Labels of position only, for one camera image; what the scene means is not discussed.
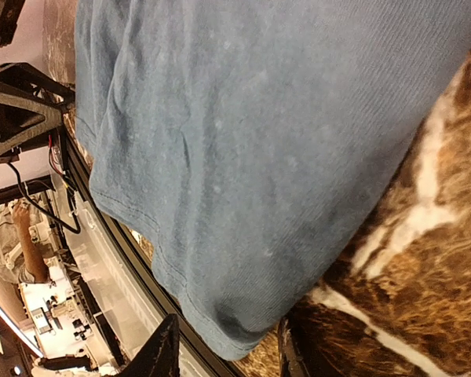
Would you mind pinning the dark blue garment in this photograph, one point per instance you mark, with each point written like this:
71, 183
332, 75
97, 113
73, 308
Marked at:
249, 140

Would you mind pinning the person in background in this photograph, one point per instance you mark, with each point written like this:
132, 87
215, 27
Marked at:
21, 260

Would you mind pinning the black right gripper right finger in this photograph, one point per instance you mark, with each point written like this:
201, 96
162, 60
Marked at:
291, 350

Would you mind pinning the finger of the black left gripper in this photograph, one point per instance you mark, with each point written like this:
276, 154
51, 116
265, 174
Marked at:
31, 104

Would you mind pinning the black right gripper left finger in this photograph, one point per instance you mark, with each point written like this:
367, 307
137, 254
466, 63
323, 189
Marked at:
159, 356

